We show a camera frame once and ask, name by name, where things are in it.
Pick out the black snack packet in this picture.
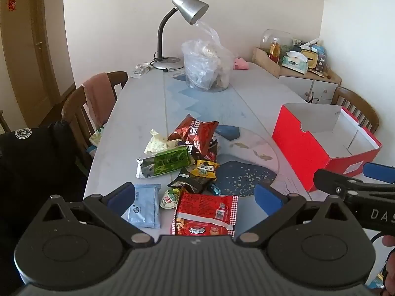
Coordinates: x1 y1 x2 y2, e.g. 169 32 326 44
168 168 213 193

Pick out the orange drink bottle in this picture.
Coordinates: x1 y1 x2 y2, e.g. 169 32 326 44
269 37 281 64

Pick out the green white tissue box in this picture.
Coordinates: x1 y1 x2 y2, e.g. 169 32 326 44
281 51 309 74

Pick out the cream snack packet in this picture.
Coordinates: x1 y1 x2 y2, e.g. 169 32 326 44
144 129 181 155

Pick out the small red snack packet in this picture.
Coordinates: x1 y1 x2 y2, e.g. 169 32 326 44
199 139 218 162

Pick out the large red snack packet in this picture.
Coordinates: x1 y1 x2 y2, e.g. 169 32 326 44
171 191 239 237

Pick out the black jacket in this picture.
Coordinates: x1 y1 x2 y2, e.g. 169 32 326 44
0 120 93 296

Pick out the small round green white packet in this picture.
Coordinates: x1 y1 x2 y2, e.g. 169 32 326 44
159 187 182 209

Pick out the wooden chair with dark seat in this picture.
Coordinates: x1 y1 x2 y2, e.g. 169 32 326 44
332 87 380 134

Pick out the white wooden cabinet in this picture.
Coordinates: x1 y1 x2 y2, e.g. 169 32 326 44
252 47 342 104

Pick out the clear plastic bag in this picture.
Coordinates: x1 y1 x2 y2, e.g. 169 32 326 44
181 20 235 91

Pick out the red cardboard box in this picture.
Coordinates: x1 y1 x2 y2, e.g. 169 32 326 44
272 103 382 192

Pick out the light blue snack packet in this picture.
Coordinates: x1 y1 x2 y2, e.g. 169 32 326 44
121 183 161 229

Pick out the green snack packet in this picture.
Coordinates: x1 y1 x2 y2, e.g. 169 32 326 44
136 146 196 179

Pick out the wooden door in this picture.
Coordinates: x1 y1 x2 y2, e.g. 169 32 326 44
0 0 76 127

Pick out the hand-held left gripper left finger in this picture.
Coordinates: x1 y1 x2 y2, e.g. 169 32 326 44
42 183 153 248

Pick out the glass jar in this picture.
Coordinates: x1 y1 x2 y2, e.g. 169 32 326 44
260 29 294 56

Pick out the silver desk lamp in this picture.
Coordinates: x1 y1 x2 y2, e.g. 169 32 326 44
150 0 210 70

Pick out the wooden chair with towel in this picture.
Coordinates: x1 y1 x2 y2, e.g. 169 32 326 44
62 71 128 173

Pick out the brown red cookie packet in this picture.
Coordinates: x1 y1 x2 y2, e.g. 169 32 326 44
167 114 219 158

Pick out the pale green packet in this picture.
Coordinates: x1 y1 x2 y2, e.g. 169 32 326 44
89 125 107 148

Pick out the person's right hand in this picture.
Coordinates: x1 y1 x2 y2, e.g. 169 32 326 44
381 235 395 296

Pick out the pink towel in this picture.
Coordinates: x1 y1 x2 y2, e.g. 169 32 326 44
82 72 118 127

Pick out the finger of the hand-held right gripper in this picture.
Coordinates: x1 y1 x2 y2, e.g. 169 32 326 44
362 162 395 183
313 169 371 195

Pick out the yellow snack packet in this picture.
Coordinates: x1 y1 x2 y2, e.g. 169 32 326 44
187 160 219 179

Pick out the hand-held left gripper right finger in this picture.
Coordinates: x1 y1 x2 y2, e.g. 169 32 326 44
238 184 350 248

